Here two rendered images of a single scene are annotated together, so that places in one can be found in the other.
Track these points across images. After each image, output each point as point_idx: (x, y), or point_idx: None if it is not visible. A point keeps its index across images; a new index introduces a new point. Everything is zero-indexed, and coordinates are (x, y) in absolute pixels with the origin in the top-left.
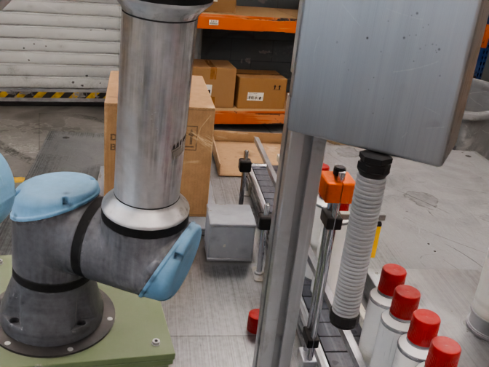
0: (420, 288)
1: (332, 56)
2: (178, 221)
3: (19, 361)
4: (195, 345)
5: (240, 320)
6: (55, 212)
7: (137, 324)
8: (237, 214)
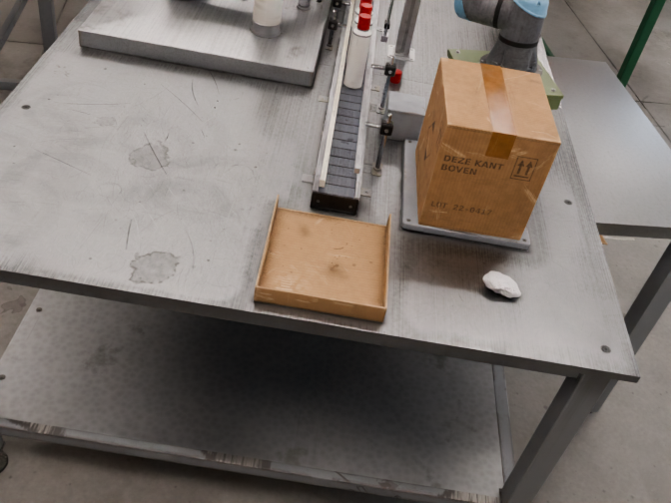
0: (286, 54)
1: None
2: None
3: None
4: (430, 80)
5: (402, 86)
6: None
7: (467, 59)
8: (401, 101)
